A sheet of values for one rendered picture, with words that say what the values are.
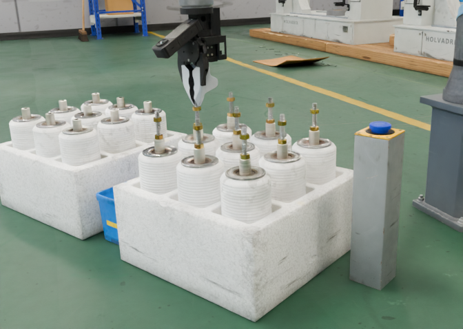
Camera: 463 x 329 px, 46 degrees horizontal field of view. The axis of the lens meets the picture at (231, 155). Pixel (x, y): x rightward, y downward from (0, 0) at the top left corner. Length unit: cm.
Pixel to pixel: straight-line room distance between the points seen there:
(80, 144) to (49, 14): 605
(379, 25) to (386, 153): 362
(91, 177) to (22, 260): 25
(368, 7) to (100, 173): 346
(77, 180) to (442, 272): 84
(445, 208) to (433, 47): 236
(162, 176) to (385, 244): 47
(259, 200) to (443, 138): 59
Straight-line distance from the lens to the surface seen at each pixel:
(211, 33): 121
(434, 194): 148
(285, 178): 106
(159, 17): 756
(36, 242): 143
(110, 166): 139
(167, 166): 113
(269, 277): 102
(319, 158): 115
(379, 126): 104
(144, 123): 151
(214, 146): 122
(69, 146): 138
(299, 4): 564
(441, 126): 142
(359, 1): 452
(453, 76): 141
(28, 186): 153
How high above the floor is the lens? 59
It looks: 18 degrees down
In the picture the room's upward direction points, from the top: 2 degrees counter-clockwise
